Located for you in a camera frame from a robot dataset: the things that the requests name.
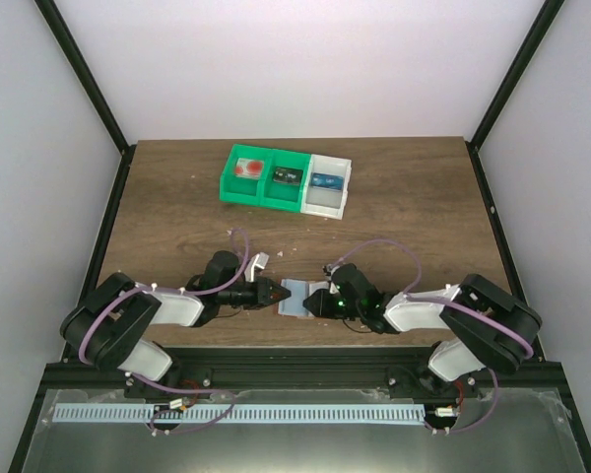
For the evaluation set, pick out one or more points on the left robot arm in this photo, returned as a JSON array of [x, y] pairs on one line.
[[107, 328]]

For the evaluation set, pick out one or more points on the black aluminium frame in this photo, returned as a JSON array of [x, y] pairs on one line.
[[298, 369]]

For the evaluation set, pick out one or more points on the white bin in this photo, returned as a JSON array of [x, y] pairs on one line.
[[325, 190]]

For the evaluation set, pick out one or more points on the green double bin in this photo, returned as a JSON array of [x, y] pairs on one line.
[[263, 192]]

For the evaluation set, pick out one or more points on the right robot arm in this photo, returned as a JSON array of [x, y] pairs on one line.
[[492, 329]]

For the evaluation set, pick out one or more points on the blue card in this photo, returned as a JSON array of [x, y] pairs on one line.
[[327, 181]]

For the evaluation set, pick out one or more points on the light blue slotted cable duct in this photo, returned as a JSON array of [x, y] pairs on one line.
[[393, 414]]

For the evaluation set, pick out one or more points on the red white card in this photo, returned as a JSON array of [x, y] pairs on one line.
[[248, 168]]

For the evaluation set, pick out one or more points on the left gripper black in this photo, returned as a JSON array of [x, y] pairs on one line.
[[264, 287]]

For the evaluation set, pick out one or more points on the black card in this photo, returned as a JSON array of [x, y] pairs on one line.
[[287, 176]]

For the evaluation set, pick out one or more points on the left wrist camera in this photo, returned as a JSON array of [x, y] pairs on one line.
[[255, 266]]

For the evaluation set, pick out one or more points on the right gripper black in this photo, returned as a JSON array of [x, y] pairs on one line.
[[319, 298]]

